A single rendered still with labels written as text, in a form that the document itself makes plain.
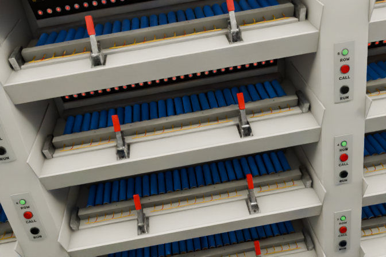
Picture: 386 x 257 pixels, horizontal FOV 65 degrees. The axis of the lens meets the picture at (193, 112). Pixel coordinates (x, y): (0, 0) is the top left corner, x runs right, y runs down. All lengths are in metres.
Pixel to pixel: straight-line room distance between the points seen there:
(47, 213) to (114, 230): 0.16
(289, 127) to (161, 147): 0.28
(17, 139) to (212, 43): 0.43
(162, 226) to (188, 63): 0.39
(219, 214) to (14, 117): 0.49
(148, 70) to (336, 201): 0.53
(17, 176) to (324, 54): 0.67
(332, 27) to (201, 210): 0.50
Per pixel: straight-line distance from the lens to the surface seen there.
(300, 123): 0.70
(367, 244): 1.00
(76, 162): 0.71
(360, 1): 0.68
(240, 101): 0.65
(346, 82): 0.69
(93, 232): 0.82
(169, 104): 0.74
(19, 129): 0.69
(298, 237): 0.94
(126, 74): 0.60
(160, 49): 0.62
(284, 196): 0.80
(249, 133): 0.67
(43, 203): 0.76
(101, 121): 0.75
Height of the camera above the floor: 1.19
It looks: 20 degrees down
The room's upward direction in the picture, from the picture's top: 10 degrees counter-clockwise
